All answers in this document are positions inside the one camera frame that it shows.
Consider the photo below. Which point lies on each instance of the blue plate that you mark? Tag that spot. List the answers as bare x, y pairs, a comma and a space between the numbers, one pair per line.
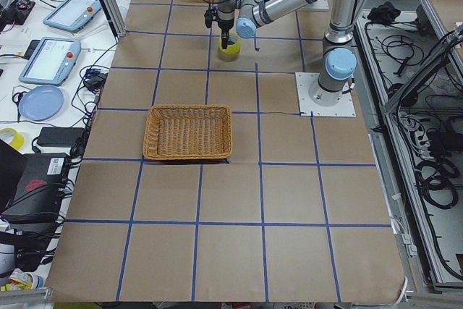
41, 103

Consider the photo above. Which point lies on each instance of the spare yellow tape roll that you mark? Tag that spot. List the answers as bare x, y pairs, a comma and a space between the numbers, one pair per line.
12, 137

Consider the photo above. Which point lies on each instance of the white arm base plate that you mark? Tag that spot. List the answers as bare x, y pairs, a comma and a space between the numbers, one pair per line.
316, 102

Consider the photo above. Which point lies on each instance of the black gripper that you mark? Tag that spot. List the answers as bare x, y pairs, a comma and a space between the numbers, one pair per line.
225, 27

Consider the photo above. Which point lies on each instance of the upper teach pendant tablet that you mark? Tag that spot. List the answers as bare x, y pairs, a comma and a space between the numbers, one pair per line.
73, 15

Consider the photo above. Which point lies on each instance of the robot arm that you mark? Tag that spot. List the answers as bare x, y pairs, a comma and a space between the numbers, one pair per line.
339, 62

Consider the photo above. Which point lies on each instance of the brown wicker basket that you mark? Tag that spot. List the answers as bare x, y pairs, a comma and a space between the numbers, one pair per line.
188, 132

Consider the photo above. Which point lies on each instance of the yellow packing tape roll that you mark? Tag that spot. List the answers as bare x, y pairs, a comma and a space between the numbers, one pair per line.
232, 50

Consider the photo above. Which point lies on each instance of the black computer box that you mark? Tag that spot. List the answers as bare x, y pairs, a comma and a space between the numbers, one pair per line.
37, 194

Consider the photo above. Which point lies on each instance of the teach pendant tablet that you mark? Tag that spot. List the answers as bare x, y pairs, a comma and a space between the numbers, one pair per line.
73, 15
51, 62

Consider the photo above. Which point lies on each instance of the lower teach pendant tablet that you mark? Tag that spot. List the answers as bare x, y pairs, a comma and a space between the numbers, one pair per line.
51, 62

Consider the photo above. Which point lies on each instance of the black power adapter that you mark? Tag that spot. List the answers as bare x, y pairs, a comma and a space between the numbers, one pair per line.
59, 136

